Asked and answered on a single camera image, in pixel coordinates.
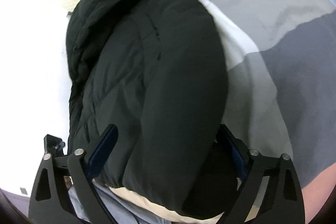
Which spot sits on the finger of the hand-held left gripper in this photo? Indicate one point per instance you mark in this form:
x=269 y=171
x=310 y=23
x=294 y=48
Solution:
x=52 y=144

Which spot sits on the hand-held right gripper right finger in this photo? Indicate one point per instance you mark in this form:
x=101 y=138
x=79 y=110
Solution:
x=237 y=158

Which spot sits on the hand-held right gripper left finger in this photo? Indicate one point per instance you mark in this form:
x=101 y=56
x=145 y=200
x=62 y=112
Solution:
x=102 y=153

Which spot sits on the black puffer jacket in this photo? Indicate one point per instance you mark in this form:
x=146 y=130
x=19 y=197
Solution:
x=157 y=69

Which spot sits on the person's grey pants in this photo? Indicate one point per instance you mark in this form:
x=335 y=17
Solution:
x=118 y=205

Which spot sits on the checked pastel blanket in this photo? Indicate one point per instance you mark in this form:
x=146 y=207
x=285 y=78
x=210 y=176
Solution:
x=262 y=16

